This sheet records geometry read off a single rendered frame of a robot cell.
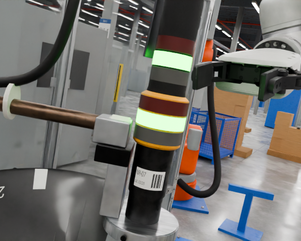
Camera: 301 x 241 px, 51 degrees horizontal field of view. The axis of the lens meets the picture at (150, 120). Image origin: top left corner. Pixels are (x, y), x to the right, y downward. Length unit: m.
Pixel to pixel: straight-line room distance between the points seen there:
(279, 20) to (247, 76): 0.17
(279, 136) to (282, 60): 9.10
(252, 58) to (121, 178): 0.25
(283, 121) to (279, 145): 0.68
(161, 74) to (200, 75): 0.15
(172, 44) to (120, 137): 0.09
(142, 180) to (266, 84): 0.18
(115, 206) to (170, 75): 0.12
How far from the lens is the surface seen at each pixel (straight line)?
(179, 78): 0.27
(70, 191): 0.47
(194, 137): 4.11
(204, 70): 0.41
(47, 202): 0.46
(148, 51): 0.29
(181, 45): 0.27
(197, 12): 0.28
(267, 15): 0.60
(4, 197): 0.47
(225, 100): 8.35
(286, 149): 9.55
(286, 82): 0.41
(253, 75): 0.44
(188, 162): 4.21
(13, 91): 0.31
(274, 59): 0.44
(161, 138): 0.26
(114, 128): 0.27
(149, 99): 0.26
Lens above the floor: 1.59
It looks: 8 degrees down
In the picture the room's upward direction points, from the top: 11 degrees clockwise
